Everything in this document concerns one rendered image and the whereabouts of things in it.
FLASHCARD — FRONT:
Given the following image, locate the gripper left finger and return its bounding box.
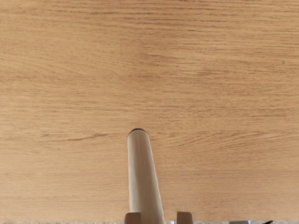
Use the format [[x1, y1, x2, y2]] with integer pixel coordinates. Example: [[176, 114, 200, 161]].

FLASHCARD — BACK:
[[123, 211, 142, 224]]

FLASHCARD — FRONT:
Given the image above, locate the beige wooden cylinder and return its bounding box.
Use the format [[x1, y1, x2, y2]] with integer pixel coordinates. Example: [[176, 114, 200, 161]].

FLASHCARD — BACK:
[[127, 128, 166, 224]]

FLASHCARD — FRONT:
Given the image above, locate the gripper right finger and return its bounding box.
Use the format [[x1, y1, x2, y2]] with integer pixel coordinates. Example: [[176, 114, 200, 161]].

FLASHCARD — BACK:
[[176, 211, 194, 224]]

